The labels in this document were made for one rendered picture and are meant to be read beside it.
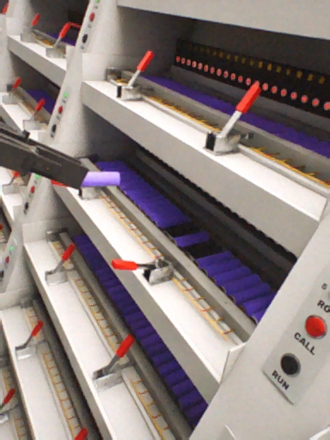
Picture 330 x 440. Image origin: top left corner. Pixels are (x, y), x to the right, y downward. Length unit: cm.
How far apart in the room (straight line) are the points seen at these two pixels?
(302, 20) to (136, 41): 47
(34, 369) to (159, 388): 37
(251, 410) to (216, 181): 25
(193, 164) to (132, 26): 44
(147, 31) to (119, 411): 72
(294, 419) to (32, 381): 61
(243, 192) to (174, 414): 33
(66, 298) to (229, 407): 44
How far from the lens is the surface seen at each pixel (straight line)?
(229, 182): 44
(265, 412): 40
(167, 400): 60
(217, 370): 44
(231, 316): 47
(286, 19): 49
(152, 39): 89
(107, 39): 85
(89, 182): 49
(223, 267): 55
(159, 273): 52
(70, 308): 75
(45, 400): 86
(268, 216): 40
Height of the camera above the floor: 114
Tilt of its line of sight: 17 degrees down
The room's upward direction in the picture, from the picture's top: 26 degrees clockwise
